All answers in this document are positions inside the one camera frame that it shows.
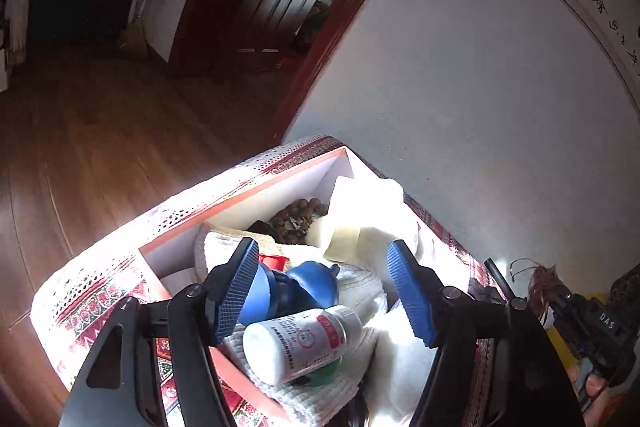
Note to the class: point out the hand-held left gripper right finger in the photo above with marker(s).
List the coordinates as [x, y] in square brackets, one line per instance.
[410, 292]

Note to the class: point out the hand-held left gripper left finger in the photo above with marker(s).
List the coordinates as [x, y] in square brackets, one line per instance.
[240, 292]

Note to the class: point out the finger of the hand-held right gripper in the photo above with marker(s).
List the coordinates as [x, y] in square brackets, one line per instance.
[560, 304]

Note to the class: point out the brown fibrous bundle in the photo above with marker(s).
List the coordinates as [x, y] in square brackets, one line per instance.
[540, 279]

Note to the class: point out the white pill bottle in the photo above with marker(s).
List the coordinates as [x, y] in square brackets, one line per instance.
[290, 347]

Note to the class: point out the white storage box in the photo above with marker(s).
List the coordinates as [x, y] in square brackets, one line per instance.
[280, 197]

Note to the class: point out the white knitted cloth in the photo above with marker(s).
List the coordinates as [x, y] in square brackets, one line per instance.
[300, 399]

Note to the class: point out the person's right hand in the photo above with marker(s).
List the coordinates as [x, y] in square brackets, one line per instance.
[596, 388]

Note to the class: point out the red cap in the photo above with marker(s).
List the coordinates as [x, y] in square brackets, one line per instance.
[274, 262]

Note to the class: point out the black metal rod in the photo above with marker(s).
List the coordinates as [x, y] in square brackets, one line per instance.
[500, 282]

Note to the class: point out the blue plastic toy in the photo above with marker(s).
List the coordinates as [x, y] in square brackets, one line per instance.
[310, 287]

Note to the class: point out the plain white cloth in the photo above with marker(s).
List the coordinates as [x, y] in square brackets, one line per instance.
[400, 372]

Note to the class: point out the white tissue wad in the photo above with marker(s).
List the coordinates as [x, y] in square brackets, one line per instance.
[370, 202]

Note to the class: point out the green round lid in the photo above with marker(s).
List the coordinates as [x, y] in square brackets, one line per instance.
[325, 375]

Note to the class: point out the broom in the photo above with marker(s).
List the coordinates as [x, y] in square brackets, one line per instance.
[134, 39]

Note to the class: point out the white hanging cloth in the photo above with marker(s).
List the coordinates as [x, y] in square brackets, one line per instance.
[20, 7]

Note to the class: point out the dark red door frame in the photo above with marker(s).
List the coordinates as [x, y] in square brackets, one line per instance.
[325, 57]

